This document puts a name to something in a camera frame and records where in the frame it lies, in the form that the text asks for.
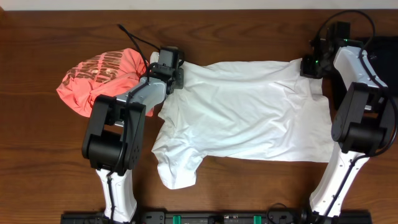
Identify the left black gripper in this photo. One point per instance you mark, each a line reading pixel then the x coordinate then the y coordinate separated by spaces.
pixel 178 75

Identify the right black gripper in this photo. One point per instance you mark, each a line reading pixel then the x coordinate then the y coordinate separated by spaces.
pixel 305 70

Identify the white t-shirt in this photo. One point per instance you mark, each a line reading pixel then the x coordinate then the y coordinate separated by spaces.
pixel 246 110

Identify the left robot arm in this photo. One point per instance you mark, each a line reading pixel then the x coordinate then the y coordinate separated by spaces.
pixel 115 132

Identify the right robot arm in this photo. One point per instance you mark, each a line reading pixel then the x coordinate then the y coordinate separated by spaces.
pixel 365 121

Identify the black fabric container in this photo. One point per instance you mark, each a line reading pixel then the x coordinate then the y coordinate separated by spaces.
pixel 381 61

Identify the pink printed t-shirt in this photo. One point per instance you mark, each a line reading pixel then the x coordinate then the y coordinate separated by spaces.
pixel 110 73

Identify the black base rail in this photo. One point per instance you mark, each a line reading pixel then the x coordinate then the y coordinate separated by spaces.
pixel 276 214

